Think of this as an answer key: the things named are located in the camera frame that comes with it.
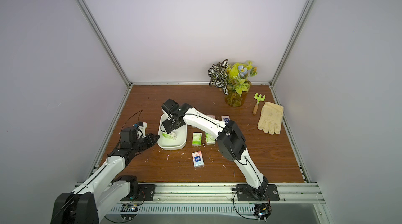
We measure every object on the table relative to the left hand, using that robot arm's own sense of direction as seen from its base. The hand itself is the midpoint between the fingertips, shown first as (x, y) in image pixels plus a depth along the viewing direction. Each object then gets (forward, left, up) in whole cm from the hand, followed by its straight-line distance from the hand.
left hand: (161, 135), depth 85 cm
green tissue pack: (-1, -20, -4) cm, 21 cm away
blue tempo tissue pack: (-11, -21, -4) cm, 24 cm away
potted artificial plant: (+31, -42, +15) cm, 55 cm away
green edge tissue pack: (+1, -5, -2) cm, 6 cm away
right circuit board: (-32, -52, -8) cm, 62 cm away
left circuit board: (-33, +11, -10) cm, 36 cm away
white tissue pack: (0, -28, -4) cm, 28 cm away
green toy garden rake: (+33, -63, -6) cm, 71 cm away
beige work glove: (+17, -68, -7) cm, 71 cm away
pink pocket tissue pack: (+14, -37, -4) cm, 40 cm away
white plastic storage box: (-2, -3, -7) cm, 7 cm away
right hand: (+6, -5, +4) cm, 8 cm away
